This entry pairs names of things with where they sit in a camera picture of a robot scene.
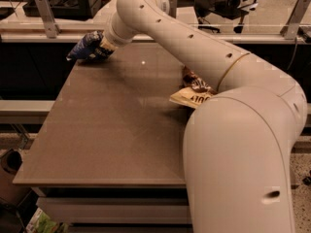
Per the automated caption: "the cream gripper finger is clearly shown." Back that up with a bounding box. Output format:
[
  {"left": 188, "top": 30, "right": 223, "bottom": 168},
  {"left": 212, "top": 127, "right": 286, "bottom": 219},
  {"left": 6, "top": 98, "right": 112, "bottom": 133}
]
[{"left": 99, "top": 38, "right": 117, "bottom": 56}]

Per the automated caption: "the blue chip bag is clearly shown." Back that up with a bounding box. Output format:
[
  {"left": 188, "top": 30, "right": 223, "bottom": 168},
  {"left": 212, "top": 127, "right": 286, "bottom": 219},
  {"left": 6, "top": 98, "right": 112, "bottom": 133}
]
[{"left": 66, "top": 31, "right": 109, "bottom": 61}]

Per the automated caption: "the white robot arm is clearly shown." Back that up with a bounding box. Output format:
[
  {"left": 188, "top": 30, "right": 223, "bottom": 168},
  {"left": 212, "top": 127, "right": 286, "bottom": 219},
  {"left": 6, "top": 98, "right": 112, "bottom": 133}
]
[{"left": 104, "top": 0, "right": 307, "bottom": 233}]

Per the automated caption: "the brown and yellow chip bag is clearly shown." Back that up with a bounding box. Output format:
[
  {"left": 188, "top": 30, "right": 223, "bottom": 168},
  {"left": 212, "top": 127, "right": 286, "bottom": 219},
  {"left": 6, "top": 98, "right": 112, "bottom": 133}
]
[{"left": 170, "top": 66, "right": 217, "bottom": 109}]

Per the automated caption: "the black tray on shelf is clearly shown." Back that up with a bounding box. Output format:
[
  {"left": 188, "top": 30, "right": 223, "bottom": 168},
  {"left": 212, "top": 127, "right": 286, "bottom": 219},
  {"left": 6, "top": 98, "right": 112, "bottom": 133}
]
[{"left": 22, "top": 0, "right": 111, "bottom": 21}]

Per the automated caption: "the glass railing panel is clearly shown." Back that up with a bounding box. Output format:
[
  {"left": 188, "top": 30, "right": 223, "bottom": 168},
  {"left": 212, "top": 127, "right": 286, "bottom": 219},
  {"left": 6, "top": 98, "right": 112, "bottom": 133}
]
[{"left": 0, "top": 0, "right": 311, "bottom": 45}]

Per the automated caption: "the black office chair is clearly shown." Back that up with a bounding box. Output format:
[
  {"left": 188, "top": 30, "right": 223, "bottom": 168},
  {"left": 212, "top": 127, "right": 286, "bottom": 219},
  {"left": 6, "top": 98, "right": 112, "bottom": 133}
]
[{"left": 192, "top": 0, "right": 294, "bottom": 35}]

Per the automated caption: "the brown bin at left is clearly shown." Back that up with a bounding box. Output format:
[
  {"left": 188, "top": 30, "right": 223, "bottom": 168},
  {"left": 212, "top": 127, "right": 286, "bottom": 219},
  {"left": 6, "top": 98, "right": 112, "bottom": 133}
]
[{"left": 0, "top": 150, "right": 30, "bottom": 206}]

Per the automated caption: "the white table drawer front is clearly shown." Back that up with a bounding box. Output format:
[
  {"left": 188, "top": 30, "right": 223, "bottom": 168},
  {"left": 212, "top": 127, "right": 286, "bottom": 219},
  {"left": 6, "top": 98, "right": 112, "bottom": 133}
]
[{"left": 37, "top": 197, "right": 191, "bottom": 224}]

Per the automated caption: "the green package under table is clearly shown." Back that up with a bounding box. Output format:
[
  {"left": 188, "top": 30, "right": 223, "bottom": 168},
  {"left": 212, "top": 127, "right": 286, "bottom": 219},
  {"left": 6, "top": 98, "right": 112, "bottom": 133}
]
[{"left": 26, "top": 209, "right": 68, "bottom": 233}]

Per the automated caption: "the left metal railing bracket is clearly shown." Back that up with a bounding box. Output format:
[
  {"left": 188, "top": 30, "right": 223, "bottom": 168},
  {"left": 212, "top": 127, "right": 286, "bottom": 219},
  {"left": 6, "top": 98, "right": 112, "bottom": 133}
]
[{"left": 34, "top": 0, "right": 59, "bottom": 39}]

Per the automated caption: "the metal railing bracket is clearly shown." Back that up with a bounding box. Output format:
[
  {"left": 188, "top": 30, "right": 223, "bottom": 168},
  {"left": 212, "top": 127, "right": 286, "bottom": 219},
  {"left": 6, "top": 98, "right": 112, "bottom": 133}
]
[
  {"left": 34, "top": 0, "right": 59, "bottom": 39},
  {"left": 280, "top": 0, "right": 311, "bottom": 40},
  {"left": 169, "top": 0, "right": 178, "bottom": 17}
]

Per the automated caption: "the middle metal railing bracket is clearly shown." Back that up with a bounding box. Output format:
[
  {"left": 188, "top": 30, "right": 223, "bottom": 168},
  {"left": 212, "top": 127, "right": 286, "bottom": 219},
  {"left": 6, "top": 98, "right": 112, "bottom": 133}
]
[{"left": 169, "top": 0, "right": 178, "bottom": 17}]

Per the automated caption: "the right metal railing bracket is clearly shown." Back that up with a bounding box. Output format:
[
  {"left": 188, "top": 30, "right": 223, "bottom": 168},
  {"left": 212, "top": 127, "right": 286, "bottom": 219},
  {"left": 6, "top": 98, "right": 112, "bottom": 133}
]
[{"left": 280, "top": 0, "right": 311, "bottom": 40}]

